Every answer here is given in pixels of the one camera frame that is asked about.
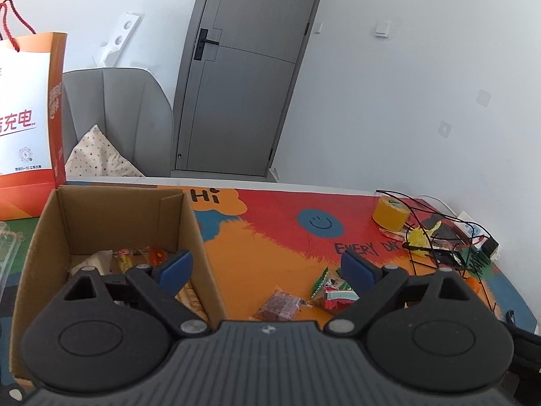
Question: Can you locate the red teal snack packet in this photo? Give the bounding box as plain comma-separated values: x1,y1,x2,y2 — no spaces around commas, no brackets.
323,288,358,314

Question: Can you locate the orange red snack packet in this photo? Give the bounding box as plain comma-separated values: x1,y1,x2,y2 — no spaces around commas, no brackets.
114,245,171,271

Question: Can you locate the green snack packet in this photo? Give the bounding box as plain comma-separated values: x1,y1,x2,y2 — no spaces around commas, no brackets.
310,267,355,300

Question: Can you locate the yellow plastic bag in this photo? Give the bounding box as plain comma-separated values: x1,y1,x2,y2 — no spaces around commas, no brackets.
403,221,441,252

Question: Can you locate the yellow tape roll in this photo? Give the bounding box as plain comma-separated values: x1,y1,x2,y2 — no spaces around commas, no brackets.
372,196,411,232

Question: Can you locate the brown snack packet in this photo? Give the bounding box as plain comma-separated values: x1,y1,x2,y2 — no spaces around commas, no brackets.
250,287,310,322

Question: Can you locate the cardboard box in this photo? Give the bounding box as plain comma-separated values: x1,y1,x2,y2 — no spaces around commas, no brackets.
9,186,227,383

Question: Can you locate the colourful cartoon table mat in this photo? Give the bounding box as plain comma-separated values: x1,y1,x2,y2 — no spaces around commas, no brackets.
0,180,538,381

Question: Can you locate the white power strip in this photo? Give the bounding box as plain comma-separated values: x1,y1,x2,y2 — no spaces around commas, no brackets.
455,211,500,261

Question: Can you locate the black power adapter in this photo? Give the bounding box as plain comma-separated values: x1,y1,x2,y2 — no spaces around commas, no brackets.
480,238,500,260

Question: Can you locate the polka dot cushion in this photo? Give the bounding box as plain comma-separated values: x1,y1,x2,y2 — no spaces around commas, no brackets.
65,125,143,177

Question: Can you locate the grey armchair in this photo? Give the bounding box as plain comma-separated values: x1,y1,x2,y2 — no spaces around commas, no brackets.
62,68,173,177

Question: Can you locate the orange white paper bag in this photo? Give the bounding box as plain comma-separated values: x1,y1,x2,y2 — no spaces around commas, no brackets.
0,0,67,221

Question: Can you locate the grey door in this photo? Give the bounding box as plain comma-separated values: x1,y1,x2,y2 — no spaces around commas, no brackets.
174,0,320,177

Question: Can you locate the black wire rack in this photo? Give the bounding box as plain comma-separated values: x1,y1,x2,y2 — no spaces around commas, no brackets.
374,189,498,313

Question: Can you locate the white wall bracket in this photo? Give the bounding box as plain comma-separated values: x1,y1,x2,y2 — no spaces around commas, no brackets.
93,13,144,68

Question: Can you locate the black door handle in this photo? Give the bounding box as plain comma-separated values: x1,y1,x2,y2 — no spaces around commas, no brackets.
193,28,219,61

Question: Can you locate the white wall switch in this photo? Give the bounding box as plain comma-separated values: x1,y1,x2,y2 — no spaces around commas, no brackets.
374,20,392,39

